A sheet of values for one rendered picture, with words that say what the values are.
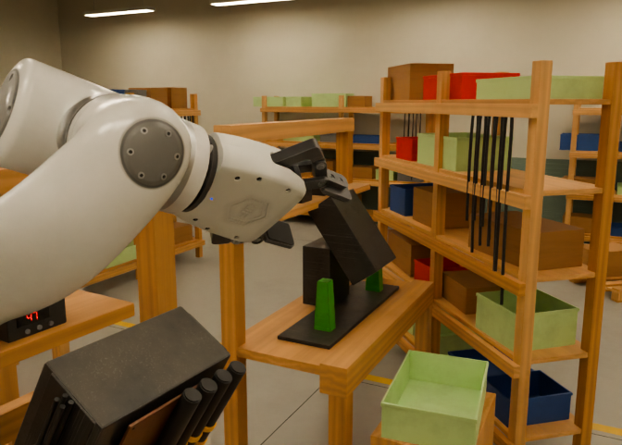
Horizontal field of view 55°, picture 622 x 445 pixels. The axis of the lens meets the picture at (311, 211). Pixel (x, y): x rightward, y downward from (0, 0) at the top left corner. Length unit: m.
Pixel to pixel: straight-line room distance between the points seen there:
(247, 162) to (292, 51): 10.47
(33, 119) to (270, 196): 0.22
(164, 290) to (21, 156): 1.59
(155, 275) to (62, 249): 1.59
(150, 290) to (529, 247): 2.01
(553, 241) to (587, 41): 6.42
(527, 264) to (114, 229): 3.00
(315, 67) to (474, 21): 2.80
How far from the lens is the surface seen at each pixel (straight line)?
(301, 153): 0.55
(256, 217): 0.58
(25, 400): 1.93
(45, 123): 0.46
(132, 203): 0.41
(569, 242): 3.60
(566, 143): 9.11
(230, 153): 0.53
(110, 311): 1.73
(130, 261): 7.30
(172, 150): 0.42
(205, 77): 12.00
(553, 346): 3.73
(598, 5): 9.74
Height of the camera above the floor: 2.10
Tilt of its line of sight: 10 degrees down
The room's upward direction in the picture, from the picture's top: straight up
